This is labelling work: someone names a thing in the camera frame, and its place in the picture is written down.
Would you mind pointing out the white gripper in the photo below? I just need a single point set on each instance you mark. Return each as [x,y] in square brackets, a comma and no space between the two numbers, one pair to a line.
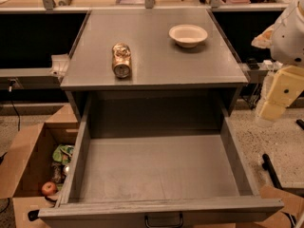
[289,38]

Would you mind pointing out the orange soda can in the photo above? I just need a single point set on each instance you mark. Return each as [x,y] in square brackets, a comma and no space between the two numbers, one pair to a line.
[121,60]

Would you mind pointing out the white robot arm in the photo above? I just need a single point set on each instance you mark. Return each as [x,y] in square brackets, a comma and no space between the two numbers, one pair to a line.
[285,40]

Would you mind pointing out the open grey top drawer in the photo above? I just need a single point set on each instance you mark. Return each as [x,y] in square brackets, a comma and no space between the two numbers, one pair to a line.
[157,155]

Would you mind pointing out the black bar on floor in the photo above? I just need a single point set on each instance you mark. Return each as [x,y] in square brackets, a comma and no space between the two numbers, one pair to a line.
[268,166]

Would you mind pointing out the brown cardboard piece right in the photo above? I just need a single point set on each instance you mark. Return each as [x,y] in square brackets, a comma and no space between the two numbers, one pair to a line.
[290,216]

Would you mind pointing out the white paper bowl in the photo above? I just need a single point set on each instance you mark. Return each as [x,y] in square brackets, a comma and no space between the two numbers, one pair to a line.
[188,36]

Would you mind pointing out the green snack bag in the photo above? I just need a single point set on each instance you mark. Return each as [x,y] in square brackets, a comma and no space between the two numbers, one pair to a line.
[63,153]

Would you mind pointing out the red apple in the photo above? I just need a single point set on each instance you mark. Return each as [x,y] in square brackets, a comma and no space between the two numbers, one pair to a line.
[49,188]

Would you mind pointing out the brown cardboard box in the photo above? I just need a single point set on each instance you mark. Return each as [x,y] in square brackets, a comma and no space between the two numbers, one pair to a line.
[28,164]

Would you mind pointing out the black drawer handle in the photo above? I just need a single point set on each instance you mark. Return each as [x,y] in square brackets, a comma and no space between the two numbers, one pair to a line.
[163,220]

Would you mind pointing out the white plastic bracket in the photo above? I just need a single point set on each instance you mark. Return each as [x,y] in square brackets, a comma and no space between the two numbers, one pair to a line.
[59,65]

